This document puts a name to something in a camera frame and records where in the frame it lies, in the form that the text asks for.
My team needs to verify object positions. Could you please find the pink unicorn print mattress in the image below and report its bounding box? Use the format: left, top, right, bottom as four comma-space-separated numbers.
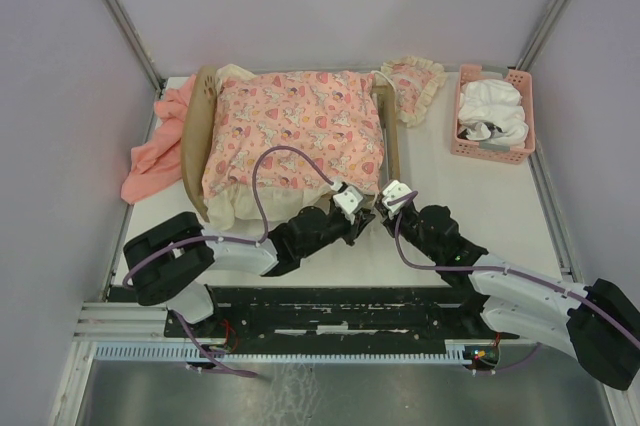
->
202, 69, 384, 230

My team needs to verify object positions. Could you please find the wooden striped pet bed frame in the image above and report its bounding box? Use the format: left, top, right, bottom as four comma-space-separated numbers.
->
181, 64, 401, 221

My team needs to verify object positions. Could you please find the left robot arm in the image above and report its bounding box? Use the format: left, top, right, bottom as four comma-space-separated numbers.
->
122, 199, 375, 336

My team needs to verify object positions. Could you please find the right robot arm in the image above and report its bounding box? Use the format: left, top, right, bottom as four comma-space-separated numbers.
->
376, 194, 639, 391

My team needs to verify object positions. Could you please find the pink plastic basket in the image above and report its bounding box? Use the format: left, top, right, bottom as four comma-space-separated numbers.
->
450, 64, 536, 165

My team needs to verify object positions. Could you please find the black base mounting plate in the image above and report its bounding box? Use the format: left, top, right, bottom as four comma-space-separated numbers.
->
192, 286, 498, 354

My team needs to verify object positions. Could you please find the white cloth in basket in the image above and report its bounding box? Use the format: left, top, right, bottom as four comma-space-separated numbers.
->
457, 79, 529, 148

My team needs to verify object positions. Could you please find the small pink frilled pillow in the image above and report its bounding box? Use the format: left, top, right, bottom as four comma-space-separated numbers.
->
381, 56, 447, 127

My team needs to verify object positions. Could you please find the salmon pink cloth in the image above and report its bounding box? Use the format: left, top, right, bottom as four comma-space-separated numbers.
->
121, 75, 196, 205

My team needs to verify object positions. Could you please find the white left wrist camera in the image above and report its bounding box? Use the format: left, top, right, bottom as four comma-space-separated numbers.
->
330, 180, 371, 224

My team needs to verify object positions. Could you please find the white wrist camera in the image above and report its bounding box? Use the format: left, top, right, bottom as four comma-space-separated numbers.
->
376, 180, 418, 219
330, 180, 371, 224

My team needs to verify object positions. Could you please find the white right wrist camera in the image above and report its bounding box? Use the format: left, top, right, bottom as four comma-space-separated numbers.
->
376, 180, 418, 219

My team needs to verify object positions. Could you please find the white slotted cable duct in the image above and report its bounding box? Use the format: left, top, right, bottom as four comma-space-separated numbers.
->
93, 341, 480, 366

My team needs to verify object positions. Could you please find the right aluminium frame post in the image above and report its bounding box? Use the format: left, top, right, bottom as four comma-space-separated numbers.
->
516, 0, 572, 71

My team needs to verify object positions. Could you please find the aluminium frame post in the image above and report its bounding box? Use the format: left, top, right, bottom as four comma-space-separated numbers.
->
72, 0, 166, 92
516, 0, 572, 71

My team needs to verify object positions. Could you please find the left aluminium frame post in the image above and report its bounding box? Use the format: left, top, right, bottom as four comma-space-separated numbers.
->
72, 0, 166, 92

